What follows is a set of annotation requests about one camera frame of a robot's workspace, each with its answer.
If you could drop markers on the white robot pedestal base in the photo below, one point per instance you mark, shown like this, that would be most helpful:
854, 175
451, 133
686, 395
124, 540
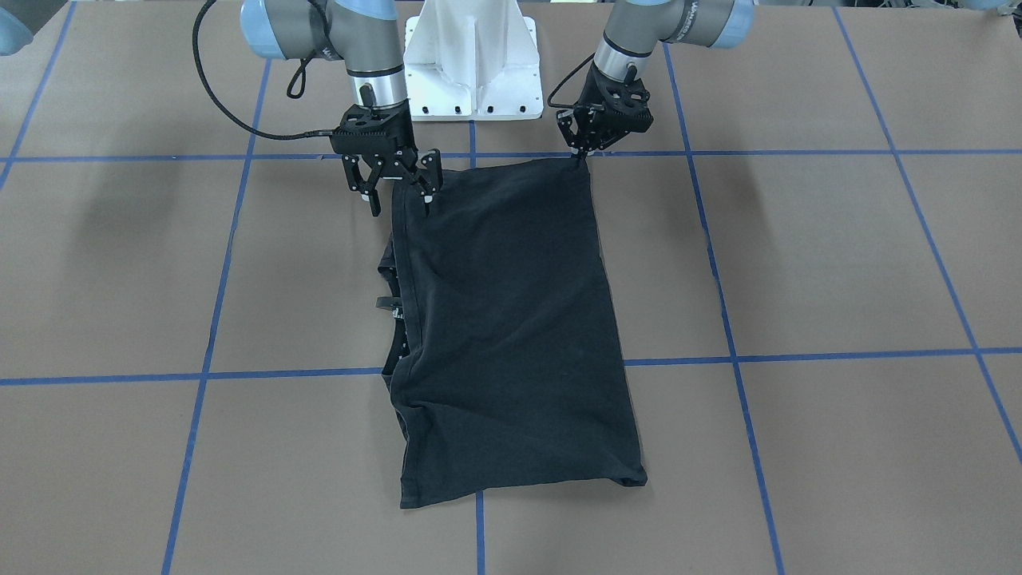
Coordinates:
473, 61

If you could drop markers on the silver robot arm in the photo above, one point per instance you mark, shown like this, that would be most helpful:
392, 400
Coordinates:
363, 35
635, 28

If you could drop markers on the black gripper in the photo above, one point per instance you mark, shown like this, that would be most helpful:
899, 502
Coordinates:
595, 90
402, 120

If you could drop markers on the black printed t-shirt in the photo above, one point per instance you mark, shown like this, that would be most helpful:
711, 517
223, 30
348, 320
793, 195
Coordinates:
506, 367

